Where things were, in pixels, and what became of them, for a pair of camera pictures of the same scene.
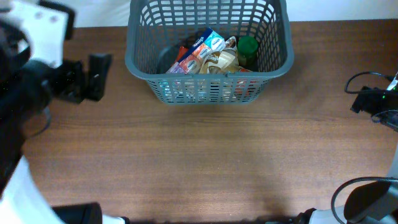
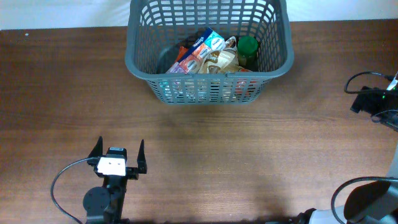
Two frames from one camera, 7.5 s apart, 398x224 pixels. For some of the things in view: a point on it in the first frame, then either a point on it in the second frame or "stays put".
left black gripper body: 73,84 to 130,173
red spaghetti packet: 244,84 stays put
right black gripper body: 374,102 stays put
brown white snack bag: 224,61 stays put
